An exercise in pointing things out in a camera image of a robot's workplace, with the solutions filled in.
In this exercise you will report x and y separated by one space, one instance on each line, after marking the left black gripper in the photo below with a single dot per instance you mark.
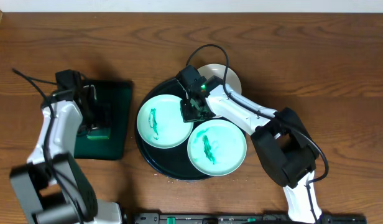
94 116

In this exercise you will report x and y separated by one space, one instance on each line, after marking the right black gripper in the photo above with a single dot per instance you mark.
187 115

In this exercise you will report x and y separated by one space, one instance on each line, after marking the green sponge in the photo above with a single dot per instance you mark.
99 134

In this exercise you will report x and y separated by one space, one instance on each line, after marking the stained white plate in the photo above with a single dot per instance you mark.
222 74
217 147
160 122

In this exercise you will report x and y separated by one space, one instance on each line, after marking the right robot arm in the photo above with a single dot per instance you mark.
284 147

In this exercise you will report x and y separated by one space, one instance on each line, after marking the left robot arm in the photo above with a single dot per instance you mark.
51 187

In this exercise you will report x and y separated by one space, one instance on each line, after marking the dark green rectangular tray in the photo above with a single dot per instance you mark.
119 95

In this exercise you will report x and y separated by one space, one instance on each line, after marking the round black tray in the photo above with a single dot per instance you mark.
173 162

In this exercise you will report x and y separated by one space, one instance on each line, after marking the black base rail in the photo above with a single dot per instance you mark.
155 218

